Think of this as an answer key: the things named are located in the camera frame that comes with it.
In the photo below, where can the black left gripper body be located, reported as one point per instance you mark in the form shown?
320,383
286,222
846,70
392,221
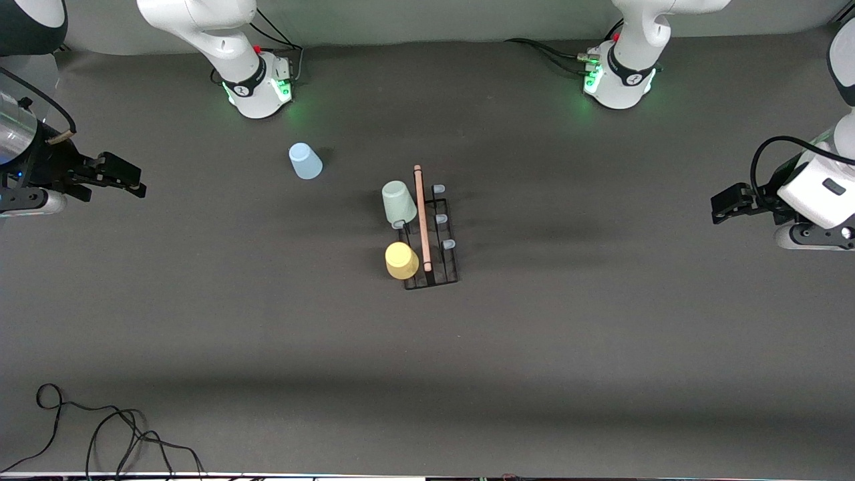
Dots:
763,198

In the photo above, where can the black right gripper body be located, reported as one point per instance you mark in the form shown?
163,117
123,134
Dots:
48,165

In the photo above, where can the pale green plastic cup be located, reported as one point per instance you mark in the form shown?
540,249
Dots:
399,202

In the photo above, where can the yellow plastic cup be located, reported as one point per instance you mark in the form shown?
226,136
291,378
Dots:
402,260

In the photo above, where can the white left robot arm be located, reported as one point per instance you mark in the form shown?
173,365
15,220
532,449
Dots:
634,40

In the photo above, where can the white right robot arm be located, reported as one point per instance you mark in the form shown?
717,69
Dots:
200,27

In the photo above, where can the light blue plastic cup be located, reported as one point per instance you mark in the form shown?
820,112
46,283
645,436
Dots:
306,162

